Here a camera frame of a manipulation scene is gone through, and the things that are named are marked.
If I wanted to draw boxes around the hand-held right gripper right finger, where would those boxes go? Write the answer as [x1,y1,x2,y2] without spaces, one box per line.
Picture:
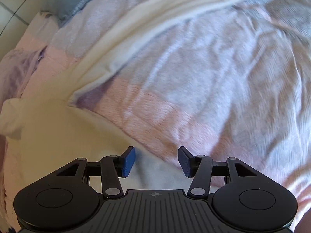
[178,146,261,198]

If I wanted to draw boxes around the blue-grey pillow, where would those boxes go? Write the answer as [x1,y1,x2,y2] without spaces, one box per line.
[40,0,102,27]

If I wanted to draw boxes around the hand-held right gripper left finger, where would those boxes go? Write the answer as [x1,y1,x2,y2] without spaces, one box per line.
[52,146,136,198]

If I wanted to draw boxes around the cream wardrobe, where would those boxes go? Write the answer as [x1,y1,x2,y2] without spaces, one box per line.
[0,0,46,42]

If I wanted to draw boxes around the off-white shirt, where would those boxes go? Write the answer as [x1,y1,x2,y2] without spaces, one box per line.
[0,0,266,195]

